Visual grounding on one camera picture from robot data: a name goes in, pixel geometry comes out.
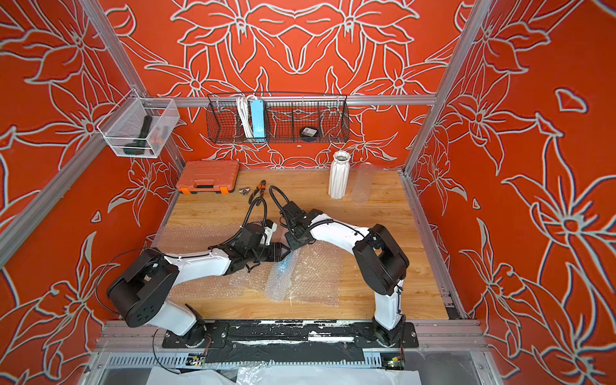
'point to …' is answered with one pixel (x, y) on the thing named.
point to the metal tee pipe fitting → (244, 191)
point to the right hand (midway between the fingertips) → (291, 240)
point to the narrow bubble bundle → (277, 286)
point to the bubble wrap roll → (312, 275)
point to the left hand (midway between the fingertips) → (287, 250)
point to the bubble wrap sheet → (190, 239)
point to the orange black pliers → (258, 191)
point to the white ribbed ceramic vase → (339, 174)
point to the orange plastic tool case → (208, 176)
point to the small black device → (309, 132)
